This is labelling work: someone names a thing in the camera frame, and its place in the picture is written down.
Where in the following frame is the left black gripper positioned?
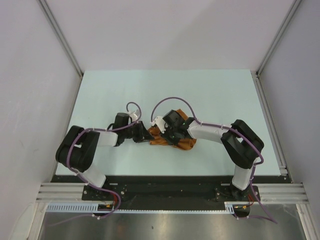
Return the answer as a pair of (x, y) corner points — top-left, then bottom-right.
(122, 120), (154, 143)

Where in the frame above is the orange satin napkin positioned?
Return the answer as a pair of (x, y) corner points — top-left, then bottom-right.
(148, 109), (197, 151)

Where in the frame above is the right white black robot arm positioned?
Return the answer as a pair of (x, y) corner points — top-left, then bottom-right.
(152, 110), (265, 201)

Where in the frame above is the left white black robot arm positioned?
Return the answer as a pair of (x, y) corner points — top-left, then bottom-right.
(55, 110), (154, 200)

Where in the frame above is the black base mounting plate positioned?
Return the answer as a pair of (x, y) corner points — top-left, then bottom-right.
(49, 174), (263, 211)

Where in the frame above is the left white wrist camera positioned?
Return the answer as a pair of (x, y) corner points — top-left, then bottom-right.
(129, 109), (141, 122)

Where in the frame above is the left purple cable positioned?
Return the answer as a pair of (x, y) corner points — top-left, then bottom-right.
(48, 101), (142, 227)

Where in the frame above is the purple cable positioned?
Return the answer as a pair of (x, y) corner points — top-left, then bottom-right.
(48, 101), (142, 227)
(150, 96), (279, 225)

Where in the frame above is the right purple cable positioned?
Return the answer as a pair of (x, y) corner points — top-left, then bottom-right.
(150, 96), (279, 225)

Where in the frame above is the white slotted cable duct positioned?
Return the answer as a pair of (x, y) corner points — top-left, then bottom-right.
(45, 202), (240, 215)

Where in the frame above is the aluminium frame rail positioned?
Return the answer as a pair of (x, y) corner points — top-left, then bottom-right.
(36, 183), (309, 204)

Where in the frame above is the left aluminium corner post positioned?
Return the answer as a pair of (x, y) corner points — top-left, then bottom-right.
(36, 0), (84, 79)

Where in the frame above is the aluminium corner post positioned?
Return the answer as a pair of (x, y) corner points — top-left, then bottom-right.
(36, 0), (84, 79)
(255, 0), (303, 76)

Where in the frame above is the right aluminium corner post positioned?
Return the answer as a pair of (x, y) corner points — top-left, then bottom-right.
(255, 0), (303, 76)

